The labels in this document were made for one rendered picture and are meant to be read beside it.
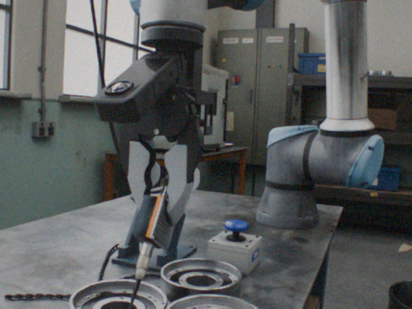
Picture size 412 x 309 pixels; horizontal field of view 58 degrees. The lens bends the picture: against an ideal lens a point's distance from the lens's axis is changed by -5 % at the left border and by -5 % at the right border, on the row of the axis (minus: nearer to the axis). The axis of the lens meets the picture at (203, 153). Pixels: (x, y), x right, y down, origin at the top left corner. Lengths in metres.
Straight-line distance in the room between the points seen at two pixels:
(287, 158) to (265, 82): 3.43
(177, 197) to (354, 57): 0.52
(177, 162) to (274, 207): 0.52
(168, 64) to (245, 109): 3.95
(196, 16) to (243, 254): 0.36
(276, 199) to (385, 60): 3.63
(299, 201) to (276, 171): 0.09
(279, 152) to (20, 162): 1.75
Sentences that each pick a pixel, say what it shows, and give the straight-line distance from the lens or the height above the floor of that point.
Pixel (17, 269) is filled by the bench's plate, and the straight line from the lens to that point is 0.66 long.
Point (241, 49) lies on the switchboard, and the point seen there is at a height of 1.82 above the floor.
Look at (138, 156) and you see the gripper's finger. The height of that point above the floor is 0.99.
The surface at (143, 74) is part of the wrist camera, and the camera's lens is 0.39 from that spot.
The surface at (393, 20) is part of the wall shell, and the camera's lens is 4.53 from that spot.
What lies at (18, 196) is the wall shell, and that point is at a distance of 2.40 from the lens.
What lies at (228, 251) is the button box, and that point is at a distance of 0.62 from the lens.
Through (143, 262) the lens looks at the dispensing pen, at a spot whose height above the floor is 0.89.
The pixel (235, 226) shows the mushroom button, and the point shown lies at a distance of 0.63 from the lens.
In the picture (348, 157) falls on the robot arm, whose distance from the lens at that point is 0.83.
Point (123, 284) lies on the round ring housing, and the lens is 0.50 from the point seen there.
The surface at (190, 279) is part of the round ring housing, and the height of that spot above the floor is 0.82.
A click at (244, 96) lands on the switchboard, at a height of 1.30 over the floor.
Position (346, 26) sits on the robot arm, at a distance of 0.83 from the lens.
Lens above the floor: 1.04
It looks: 5 degrees down
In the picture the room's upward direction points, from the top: 2 degrees clockwise
